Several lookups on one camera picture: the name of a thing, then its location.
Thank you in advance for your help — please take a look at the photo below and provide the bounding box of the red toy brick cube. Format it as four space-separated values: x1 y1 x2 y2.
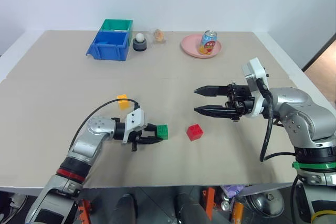
186 123 204 142

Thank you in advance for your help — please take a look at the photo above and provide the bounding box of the blue plastic storage bin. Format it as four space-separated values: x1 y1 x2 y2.
86 30 131 62

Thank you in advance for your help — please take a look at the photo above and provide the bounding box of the pink plate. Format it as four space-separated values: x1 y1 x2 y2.
180 34 223 58

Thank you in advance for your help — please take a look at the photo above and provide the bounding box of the dark rounded shape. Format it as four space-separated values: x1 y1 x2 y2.
174 193 211 224
108 193 139 224

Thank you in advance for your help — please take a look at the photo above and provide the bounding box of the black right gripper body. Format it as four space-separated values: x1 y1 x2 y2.
225 83 257 123

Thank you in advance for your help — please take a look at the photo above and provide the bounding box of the colourful drink can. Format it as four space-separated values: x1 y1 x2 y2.
197 30 219 56

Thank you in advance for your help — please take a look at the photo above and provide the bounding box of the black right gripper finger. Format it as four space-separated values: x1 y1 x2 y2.
193 84 229 98
193 104 235 119

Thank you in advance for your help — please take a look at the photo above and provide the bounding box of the green plastic storage bin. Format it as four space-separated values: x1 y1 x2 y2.
99 18 134 44

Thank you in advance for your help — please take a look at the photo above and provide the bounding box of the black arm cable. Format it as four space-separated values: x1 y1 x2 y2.
70 99 140 148
256 77 299 163

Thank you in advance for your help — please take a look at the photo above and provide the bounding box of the plastic wrapped bread piece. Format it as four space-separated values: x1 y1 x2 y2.
150 28 167 45

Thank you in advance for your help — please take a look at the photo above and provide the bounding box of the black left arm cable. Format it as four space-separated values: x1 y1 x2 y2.
70 99 140 148

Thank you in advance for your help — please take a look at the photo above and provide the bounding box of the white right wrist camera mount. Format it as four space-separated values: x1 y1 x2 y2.
241 57 270 118

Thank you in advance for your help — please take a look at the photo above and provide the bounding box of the green toy brick cube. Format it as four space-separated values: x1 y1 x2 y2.
156 124 170 141

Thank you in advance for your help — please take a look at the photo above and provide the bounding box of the orange metal bracket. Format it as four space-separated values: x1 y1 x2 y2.
78 198 93 224
202 186 215 221

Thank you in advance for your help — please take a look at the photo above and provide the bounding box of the silver round metal part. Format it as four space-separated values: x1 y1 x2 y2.
246 189 285 219

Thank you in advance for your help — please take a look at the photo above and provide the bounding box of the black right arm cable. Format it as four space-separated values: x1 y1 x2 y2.
256 77 299 163

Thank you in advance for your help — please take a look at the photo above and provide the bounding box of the yellow toy brick cube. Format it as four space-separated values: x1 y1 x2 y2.
117 93 131 110

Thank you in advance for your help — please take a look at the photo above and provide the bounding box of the purple plastic bag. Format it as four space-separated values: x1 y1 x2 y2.
221 184 248 199

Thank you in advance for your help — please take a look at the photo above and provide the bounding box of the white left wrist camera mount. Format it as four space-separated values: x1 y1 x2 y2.
121 109 146 145

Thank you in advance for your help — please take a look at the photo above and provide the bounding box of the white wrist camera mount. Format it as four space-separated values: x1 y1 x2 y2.
121 109 146 145
241 57 270 118

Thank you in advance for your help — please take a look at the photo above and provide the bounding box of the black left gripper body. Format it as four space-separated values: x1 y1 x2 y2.
128 125 151 152

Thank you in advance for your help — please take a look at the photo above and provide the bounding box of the orange can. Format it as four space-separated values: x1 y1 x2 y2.
230 201 244 222

